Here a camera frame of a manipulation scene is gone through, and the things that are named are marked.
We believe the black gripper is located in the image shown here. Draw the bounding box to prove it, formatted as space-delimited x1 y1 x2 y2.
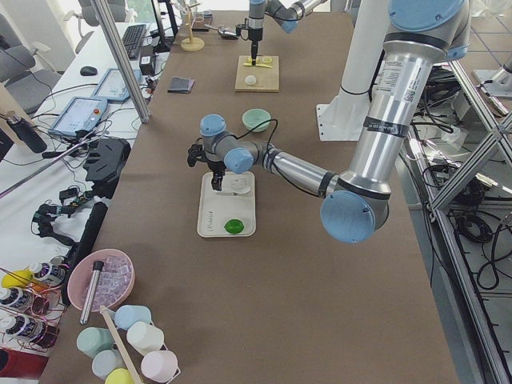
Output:
203 147 226 191
250 40 258 66

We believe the white ceramic spoon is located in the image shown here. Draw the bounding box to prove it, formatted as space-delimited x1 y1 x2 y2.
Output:
217 186 251 196

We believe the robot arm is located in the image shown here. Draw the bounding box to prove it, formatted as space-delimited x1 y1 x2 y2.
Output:
187 1 470 243
237 0 324 66

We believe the mint green bowl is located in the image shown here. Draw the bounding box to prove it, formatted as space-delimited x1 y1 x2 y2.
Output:
242 108 271 133

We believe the pink bowl with cubes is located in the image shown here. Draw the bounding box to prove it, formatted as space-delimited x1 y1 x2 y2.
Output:
67 249 135 312

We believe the metal tube in bowl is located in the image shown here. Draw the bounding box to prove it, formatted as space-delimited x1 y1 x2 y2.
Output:
79 261 104 326

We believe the yellow plastic knife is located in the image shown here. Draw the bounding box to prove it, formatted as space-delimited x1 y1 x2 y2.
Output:
242 61 273 69

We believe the bamboo cutting board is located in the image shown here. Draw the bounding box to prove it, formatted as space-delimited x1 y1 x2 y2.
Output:
234 55 280 93

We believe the metal scoop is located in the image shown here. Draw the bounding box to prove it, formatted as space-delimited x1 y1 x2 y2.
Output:
204 24 238 40

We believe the beige rabbit tray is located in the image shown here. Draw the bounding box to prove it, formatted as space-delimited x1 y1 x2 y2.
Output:
197 171 256 238

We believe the green lime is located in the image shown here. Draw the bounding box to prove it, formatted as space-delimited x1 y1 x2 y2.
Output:
224 218 245 234

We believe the wooden mug tree stand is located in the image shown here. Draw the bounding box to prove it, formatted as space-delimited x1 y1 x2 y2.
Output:
176 0 205 52

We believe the folded grey cloth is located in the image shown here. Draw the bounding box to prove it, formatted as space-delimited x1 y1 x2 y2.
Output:
167 77 195 94

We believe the black keyboard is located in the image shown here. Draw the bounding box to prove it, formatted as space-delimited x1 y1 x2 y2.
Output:
122 24 146 60

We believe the blue teach pendant far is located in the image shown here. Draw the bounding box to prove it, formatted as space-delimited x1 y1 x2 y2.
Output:
92 68 130 103

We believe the blue teach pendant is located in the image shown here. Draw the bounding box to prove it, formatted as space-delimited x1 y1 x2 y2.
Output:
48 96 108 138
92 68 130 103

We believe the blue teach pendant near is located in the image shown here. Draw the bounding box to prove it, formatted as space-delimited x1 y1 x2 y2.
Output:
48 96 108 138

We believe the black computer mouse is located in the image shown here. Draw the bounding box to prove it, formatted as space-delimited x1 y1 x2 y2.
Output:
80 66 98 77

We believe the light blue cup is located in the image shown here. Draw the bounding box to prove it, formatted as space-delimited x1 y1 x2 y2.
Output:
114 305 152 330

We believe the white cup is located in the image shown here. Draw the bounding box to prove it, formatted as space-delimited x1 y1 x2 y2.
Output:
126 322 164 356

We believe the black water bottle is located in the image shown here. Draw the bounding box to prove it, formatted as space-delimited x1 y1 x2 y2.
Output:
4 111 47 154

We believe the pink cup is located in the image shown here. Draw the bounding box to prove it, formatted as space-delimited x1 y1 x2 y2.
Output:
141 350 178 383

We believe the mint green cup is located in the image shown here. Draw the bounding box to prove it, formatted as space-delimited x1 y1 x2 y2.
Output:
76 327 114 358

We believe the pale blue cup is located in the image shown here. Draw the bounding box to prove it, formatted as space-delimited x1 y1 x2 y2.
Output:
91 350 126 380

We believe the yellow cup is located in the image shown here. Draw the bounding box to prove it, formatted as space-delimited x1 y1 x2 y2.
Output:
104 368 134 384

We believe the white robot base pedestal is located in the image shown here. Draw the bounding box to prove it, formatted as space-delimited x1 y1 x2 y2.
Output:
317 0 390 141

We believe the aluminium frame post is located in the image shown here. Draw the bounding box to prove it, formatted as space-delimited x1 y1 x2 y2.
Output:
90 0 150 123

